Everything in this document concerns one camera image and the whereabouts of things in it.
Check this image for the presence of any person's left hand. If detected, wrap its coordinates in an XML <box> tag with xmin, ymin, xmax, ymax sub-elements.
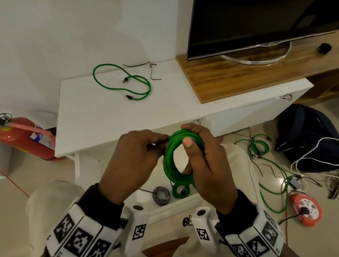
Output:
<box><xmin>99</xmin><ymin>130</ymin><xmax>171</xmax><ymax>205</ymax></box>

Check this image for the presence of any person's right hand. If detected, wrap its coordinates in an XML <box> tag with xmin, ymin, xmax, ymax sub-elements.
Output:
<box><xmin>181</xmin><ymin>123</ymin><xmax>238</xmax><ymax>214</ymax></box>

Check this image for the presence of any large green cable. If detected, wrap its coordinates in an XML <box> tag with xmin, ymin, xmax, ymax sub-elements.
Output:
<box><xmin>163</xmin><ymin>129</ymin><xmax>206</xmax><ymax>190</ymax></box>

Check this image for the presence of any person's left forearm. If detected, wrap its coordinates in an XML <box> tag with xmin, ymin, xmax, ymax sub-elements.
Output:
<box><xmin>77</xmin><ymin>183</ymin><xmax>125</xmax><ymax>231</ymax></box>

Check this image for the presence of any person's right forearm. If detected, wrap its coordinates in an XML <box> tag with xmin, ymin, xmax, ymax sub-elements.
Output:
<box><xmin>216</xmin><ymin>189</ymin><xmax>258</xmax><ymax>235</ymax></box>

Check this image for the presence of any person's right leg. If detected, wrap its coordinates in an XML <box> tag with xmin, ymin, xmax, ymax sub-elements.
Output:
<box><xmin>220</xmin><ymin>143</ymin><xmax>261</xmax><ymax>212</ymax></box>

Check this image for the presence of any person's leg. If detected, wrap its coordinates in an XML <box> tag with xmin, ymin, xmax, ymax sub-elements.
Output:
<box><xmin>26</xmin><ymin>180</ymin><xmax>85</xmax><ymax>257</ymax></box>
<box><xmin>220</xmin><ymin>143</ymin><xmax>261</xmax><ymax>212</ymax></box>

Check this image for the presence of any white drawer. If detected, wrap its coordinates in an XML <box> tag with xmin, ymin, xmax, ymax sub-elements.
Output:
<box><xmin>135</xmin><ymin>159</ymin><xmax>204</xmax><ymax>223</ymax></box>

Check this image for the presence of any white cabinet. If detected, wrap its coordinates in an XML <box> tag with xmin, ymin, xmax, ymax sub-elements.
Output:
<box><xmin>54</xmin><ymin>59</ymin><xmax>314</xmax><ymax>186</ymax></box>

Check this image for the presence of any long black twist tie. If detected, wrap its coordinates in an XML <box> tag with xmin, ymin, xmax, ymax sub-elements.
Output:
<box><xmin>123</xmin><ymin>62</ymin><xmax>162</xmax><ymax>80</ymax></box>

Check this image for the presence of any wooden cabinet top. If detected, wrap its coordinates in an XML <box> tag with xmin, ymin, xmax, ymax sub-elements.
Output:
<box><xmin>176</xmin><ymin>32</ymin><xmax>339</xmax><ymax>104</ymax></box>

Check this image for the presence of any grey power adapter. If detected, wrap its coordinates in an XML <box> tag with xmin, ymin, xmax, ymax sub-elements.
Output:
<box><xmin>287</xmin><ymin>177</ymin><xmax>304</xmax><ymax>189</ymax></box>

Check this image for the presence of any right wristband with markers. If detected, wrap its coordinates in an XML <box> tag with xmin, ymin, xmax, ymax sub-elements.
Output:
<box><xmin>225</xmin><ymin>209</ymin><xmax>285</xmax><ymax>257</ymax></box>

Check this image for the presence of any wristband with markers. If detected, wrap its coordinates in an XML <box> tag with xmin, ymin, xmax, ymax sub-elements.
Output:
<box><xmin>225</xmin><ymin>209</ymin><xmax>285</xmax><ymax>257</ymax></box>
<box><xmin>45</xmin><ymin>204</ymin><xmax>120</xmax><ymax>257</ymax></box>

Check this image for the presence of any silver curved television stand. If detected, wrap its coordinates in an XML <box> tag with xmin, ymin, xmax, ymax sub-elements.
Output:
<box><xmin>218</xmin><ymin>42</ymin><xmax>292</xmax><ymax>65</ymax></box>

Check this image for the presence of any left wristband with markers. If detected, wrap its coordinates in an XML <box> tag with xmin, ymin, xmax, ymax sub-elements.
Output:
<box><xmin>45</xmin><ymin>204</ymin><xmax>120</xmax><ymax>257</ymax></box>

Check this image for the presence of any dark blue backpack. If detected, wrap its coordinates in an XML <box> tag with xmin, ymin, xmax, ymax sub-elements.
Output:
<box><xmin>274</xmin><ymin>104</ymin><xmax>339</xmax><ymax>172</ymax></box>

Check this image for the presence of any person's left leg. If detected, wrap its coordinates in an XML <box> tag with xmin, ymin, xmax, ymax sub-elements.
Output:
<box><xmin>26</xmin><ymin>180</ymin><xmax>85</xmax><ymax>257</ymax></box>

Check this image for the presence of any red fire extinguisher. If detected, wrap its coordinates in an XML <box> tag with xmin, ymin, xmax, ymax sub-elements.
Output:
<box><xmin>0</xmin><ymin>113</ymin><xmax>64</xmax><ymax>162</ymax></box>

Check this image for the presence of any black flat screen television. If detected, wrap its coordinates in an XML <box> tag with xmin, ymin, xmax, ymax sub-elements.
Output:
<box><xmin>187</xmin><ymin>0</ymin><xmax>339</xmax><ymax>61</ymax></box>

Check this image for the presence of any grey coiled cable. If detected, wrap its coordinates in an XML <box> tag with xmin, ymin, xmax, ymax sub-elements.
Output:
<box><xmin>152</xmin><ymin>186</ymin><xmax>171</xmax><ymax>206</ymax></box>

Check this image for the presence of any small green coiled cable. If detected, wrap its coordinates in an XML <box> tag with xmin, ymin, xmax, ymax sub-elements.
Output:
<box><xmin>172</xmin><ymin>184</ymin><xmax>191</xmax><ymax>199</ymax></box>

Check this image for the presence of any green network cable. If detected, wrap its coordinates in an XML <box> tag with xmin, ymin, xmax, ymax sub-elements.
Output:
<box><xmin>93</xmin><ymin>64</ymin><xmax>152</xmax><ymax>101</ymax></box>

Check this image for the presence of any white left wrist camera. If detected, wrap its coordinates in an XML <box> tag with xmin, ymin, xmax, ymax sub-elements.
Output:
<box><xmin>123</xmin><ymin>203</ymin><xmax>150</xmax><ymax>256</ymax></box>

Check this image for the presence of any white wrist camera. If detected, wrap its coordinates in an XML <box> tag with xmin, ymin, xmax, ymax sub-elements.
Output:
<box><xmin>191</xmin><ymin>207</ymin><xmax>219</xmax><ymax>249</ymax></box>
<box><xmin>123</xmin><ymin>203</ymin><xmax>150</xmax><ymax>256</ymax></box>

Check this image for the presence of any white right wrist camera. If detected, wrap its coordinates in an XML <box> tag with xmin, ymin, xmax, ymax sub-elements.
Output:
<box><xmin>191</xmin><ymin>207</ymin><xmax>219</xmax><ymax>249</ymax></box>

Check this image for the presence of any tangled green cable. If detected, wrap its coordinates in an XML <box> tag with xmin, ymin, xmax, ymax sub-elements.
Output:
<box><xmin>234</xmin><ymin>134</ymin><xmax>301</xmax><ymax>213</ymax></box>

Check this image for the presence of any white cable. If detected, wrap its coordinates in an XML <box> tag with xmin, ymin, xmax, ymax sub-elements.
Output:
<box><xmin>291</xmin><ymin>137</ymin><xmax>339</xmax><ymax>192</ymax></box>

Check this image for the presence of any black plug cable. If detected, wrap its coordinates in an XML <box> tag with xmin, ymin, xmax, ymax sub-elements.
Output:
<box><xmin>278</xmin><ymin>207</ymin><xmax>310</xmax><ymax>225</ymax></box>

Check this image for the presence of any orange extension cord reel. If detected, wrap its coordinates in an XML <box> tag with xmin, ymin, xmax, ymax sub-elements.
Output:
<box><xmin>289</xmin><ymin>193</ymin><xmax>323</xmax><ymax>227</ymax></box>

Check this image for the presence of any thin red wire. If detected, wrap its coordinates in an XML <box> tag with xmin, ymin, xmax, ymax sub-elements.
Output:
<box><xmin>0</xmin><ymin>171</ymin><xmax>30</xmax><ymax>198</ymax></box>

